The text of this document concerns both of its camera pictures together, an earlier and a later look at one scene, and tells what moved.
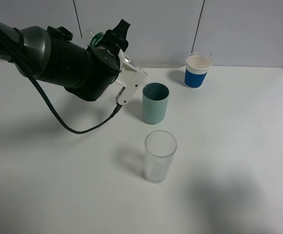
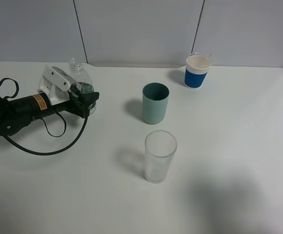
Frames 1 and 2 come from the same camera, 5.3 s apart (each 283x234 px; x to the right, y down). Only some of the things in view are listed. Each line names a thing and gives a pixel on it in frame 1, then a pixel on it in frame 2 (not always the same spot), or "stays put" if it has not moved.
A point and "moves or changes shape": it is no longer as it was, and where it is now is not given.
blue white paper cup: [197, 67] stays put
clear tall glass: [160, 147] stays put
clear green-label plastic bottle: [92, 37] moves or changes shape
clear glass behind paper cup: [203, 54] stays put
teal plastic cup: [155, 98] stays put
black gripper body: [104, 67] to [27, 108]
